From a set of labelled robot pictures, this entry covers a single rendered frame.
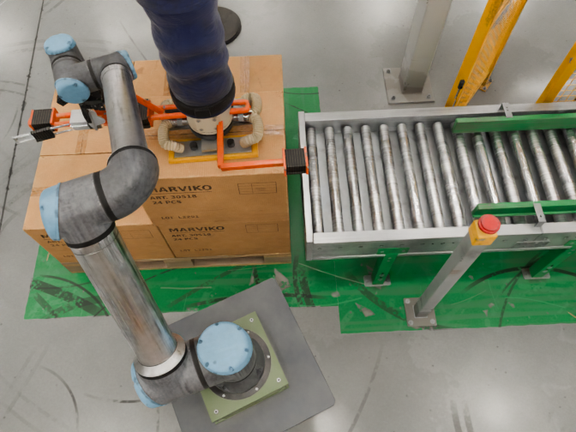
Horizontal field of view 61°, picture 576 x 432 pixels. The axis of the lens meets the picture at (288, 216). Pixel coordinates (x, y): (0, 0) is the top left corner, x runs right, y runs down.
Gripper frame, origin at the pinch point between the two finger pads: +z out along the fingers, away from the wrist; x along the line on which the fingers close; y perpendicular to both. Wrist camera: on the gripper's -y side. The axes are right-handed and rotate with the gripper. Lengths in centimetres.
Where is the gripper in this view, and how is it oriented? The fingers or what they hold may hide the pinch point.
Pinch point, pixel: (95, 119)
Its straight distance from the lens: 195.8
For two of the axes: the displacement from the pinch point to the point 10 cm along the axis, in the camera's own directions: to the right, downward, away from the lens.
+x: -0.6, -8.9, 4.6
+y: 10.0, -0.6, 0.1
